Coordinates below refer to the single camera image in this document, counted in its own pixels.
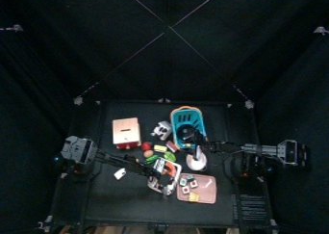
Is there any black round item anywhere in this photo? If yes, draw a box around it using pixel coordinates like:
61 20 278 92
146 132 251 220
178 125 198 142

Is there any wooden box with red side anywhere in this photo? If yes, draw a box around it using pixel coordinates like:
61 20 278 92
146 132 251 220
110 117 142 150

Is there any orange toy carrot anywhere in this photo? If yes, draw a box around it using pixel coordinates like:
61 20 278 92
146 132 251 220
163 162 177 177

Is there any white card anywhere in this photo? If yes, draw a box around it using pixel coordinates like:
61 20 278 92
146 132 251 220
113 168 127 181

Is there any grey cloth frame clip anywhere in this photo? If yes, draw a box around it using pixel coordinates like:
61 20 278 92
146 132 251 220
311 25 329 36
0 24 25 33

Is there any pink tray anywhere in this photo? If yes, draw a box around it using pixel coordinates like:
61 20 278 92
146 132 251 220
175 172 218 205

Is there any pink brown toy block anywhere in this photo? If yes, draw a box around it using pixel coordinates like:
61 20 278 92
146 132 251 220
163 140 181 153

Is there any black printed label plate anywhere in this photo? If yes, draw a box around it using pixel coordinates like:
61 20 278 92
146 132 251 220
237 193 273 226

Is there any bright green toy vegetable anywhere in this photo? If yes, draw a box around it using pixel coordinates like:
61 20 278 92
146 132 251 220
163 151 177 163

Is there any teal basket with yellow rim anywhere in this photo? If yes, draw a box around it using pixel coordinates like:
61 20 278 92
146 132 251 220
167 105 209 150

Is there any white bowl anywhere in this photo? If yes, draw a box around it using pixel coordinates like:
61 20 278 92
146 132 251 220
185 153 209 172

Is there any white toy with grey handle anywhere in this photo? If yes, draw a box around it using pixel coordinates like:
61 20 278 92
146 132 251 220
149 120 174 142

